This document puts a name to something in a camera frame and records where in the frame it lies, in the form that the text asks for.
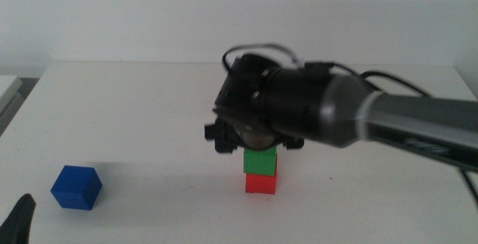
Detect green cube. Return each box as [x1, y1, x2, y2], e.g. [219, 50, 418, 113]
[243, 146, 279, 177]

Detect red cube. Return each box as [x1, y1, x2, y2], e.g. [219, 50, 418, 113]
[244, 172, 279, 195]

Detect blue cube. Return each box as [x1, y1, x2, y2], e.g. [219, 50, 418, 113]
[50, 165, 104, 211]

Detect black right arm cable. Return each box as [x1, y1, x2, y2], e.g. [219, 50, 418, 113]
[222, 43, 478, 204]

